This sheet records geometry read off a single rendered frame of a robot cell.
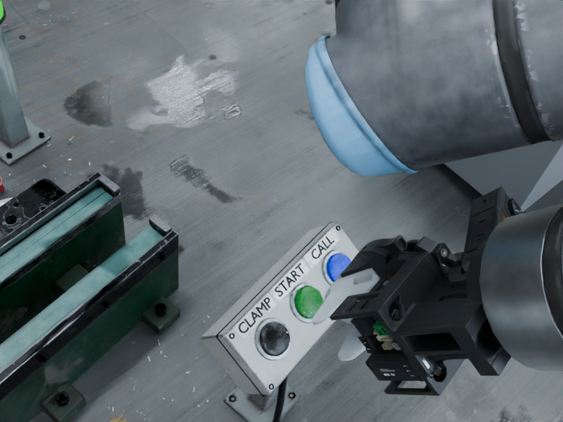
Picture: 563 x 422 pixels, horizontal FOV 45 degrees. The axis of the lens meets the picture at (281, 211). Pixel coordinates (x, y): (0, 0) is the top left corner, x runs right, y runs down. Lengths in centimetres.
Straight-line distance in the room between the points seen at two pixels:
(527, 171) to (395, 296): 62
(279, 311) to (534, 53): 36
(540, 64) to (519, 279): 11
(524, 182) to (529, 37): 70
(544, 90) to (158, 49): 98
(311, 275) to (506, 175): 49
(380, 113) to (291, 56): 92
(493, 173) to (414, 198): 13
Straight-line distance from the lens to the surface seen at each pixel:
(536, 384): 99
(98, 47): 128
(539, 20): 35
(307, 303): 62
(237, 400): 86
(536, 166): 101
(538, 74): 35
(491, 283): 38
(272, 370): 61
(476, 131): 37
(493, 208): 50
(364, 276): 52
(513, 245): 38
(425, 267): 45
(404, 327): 43
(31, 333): 79
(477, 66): 35
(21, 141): 112
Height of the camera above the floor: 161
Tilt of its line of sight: 52 degrees down
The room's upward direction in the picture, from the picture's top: 11 degrees clockwise
